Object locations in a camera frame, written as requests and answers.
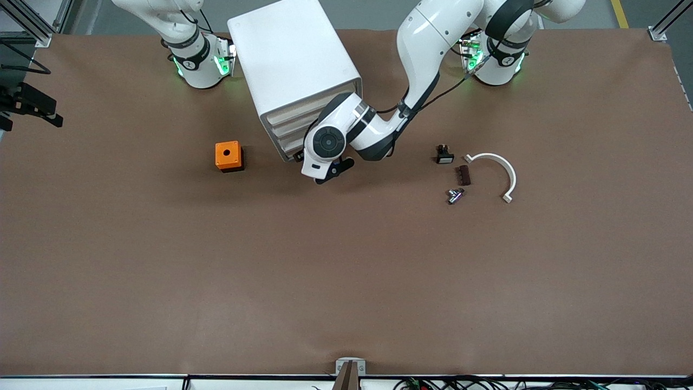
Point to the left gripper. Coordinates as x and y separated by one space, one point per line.
298 156

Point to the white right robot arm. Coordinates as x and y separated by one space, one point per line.
200 65

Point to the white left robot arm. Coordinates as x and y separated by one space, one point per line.
427 32

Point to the orange button box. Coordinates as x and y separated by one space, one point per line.
227 154

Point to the silver metal fitting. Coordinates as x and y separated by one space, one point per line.
455 195

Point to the brown table mat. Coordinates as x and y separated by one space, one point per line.
346 298

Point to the dark brown block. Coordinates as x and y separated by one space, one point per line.
463 175

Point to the aluminium frame post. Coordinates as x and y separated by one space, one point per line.
658 35
43 39

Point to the black rectangular switch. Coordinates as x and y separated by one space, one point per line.
445 155

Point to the grey metal bracket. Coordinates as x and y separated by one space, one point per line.
340 365

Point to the brown upright post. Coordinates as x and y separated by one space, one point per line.
349 380

